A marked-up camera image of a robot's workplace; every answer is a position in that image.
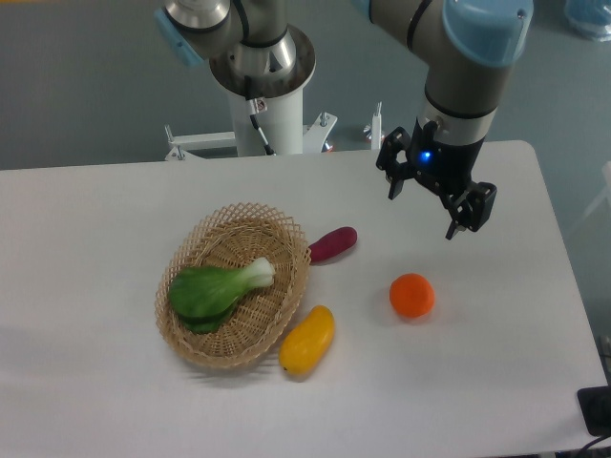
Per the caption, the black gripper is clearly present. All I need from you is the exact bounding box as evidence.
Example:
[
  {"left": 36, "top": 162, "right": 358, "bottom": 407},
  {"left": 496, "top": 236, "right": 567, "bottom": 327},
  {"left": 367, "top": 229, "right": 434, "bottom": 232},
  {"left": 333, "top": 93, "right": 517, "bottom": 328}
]
[{"left": 375, "top": 121, "right": 497, "bottom": 240}]

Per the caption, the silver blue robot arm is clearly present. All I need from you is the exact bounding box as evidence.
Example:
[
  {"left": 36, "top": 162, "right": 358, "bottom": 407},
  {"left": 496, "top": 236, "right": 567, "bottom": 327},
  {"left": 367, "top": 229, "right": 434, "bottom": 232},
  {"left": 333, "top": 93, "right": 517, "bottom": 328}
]
[{"left": 154, "top": 1, "right": 534, "bottom": 235}]

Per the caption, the orange fruit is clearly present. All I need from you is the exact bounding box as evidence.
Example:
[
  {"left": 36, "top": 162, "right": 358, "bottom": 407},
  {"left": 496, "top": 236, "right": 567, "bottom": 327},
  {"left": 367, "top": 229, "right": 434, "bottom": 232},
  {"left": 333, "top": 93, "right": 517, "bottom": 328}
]
[{"left": 389, "top": 273, "right": 435, "bottom": 319}]

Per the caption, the purple sweet potato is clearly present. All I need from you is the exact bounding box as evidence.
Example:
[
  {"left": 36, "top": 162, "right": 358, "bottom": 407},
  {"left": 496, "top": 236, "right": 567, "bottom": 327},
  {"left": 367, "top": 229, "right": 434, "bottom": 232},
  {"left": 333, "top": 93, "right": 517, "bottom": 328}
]
[{"left": 309, "top": 226, "right": 358, "bottom": 263}]

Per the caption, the yellow mango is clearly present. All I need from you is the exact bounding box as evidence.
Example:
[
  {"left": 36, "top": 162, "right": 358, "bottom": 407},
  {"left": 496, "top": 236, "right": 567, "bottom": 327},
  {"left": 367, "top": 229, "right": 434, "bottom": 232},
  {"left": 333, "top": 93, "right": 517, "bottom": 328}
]
[{"left": 279, "top": 305, "right": 335, "bottom": 377}]

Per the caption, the woven bamboo basket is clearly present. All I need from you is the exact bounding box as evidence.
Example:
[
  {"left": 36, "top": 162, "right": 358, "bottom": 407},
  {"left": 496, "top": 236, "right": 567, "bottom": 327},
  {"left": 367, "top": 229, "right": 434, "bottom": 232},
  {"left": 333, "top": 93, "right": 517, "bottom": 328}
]
[{"left": 155, "top": 203, "right": 310, "bottom": 369}]

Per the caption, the blue object in corner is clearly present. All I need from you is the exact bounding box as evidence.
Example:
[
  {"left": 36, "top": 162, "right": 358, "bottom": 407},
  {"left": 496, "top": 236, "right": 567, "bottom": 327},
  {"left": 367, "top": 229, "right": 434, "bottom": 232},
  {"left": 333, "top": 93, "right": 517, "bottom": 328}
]
[{"left": 564, "top": 0, "right": 610, "bottom": 42}]

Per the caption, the green bok choy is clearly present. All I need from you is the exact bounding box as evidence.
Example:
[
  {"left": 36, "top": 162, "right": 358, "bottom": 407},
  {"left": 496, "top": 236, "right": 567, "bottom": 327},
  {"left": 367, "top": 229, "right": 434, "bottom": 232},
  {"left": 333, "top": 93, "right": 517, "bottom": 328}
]
[{"left": 168, "top": 258, "right": 276, "bottom": 334}]

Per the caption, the black device at table edge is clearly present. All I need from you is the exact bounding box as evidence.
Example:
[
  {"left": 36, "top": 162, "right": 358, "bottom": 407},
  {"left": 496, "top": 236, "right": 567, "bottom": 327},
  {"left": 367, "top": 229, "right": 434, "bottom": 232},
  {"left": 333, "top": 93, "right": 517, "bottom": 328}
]
[{"left": 577, "top": 385, "right": 610, "bottom": 436}]

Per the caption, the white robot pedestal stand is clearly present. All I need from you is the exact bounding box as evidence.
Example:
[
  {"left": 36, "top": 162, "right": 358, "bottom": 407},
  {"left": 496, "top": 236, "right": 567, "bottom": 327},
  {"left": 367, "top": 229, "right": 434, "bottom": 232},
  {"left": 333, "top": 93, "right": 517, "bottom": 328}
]
[{"left": 164, "top": 85, "right": 338, "bottom": 161}]

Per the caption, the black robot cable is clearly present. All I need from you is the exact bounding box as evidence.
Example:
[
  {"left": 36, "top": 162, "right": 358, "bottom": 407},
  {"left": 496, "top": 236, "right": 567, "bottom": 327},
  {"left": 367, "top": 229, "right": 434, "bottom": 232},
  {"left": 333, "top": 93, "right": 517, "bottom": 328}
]
[{"left": 243, "top": 75, "right": 277, "bottom": 156}]

